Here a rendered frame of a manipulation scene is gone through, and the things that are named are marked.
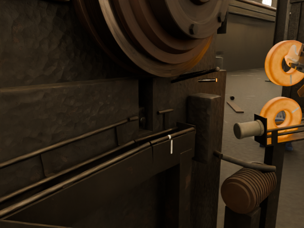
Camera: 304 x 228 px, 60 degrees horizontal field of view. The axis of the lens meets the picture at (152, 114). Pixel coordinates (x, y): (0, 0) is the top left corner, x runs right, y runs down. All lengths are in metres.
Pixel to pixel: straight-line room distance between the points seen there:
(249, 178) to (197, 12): 0.57
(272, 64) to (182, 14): 0.48
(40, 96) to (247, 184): 0.68
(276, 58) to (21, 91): 0.79
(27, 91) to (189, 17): 0.39
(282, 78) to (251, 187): 0.39
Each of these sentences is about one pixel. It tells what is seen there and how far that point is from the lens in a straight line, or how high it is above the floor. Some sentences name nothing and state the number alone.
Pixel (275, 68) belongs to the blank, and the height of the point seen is 0.89.
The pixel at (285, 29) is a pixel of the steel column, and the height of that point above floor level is 1.63.
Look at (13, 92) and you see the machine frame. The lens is 0.59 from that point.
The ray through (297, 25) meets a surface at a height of 1.35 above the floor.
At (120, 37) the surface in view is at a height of 0.98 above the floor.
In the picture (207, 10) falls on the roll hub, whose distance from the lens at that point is 0.71.
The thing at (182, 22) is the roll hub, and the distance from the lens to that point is 0.61.
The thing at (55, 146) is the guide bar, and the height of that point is 0.74.
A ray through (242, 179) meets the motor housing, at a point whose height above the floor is 0.53.
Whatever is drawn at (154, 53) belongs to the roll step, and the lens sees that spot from 0.64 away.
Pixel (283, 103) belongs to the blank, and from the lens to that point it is 1.06.
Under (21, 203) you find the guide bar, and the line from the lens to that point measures 0.55.
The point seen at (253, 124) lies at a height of 0.69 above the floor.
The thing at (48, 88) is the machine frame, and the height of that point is 0.87.
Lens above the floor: 0.95
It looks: 13 degrees down
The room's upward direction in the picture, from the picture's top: straight up
